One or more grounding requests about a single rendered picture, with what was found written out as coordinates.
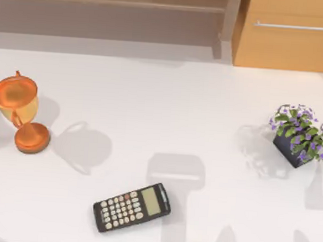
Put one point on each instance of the open wooden shelf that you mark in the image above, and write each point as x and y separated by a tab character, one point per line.
108	14

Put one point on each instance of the black calculator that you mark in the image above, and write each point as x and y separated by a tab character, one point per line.
130	208

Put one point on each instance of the wooden cupboard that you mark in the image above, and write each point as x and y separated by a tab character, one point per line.
288	46

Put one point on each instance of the purple flower plant pot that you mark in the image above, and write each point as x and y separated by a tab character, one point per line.
299	136

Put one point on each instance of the orange trophy cup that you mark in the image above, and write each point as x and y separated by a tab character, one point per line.
21	108

